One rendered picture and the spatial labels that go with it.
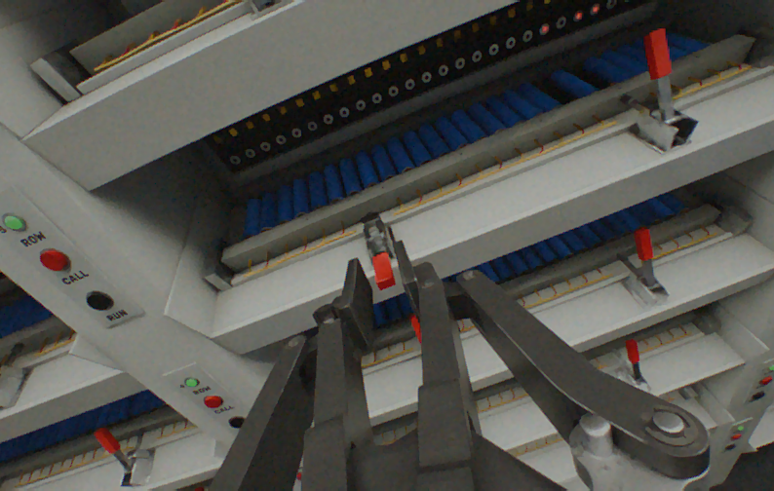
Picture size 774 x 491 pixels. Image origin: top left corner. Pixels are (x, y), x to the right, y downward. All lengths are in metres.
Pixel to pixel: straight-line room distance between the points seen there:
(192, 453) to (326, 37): 0.52
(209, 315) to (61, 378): 0.19
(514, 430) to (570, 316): 0.22
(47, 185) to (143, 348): 0.16
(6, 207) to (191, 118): 0.14
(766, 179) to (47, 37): 0.70
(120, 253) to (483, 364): 0.37
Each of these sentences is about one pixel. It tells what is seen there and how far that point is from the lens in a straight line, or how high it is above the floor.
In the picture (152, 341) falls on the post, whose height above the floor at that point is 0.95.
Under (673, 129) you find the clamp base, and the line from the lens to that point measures 0.34.
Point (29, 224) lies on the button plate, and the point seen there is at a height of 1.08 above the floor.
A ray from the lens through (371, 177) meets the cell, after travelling 0.33.
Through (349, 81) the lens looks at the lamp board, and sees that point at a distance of 0.37.
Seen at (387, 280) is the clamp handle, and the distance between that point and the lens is 0.20.
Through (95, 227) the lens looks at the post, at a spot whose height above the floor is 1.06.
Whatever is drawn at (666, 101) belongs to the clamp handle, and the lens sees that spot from 0.35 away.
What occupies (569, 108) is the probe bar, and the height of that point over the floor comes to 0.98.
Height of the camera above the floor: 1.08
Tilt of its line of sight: 29 degrees down
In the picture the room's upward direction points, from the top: 24 degrees counter-clockwise
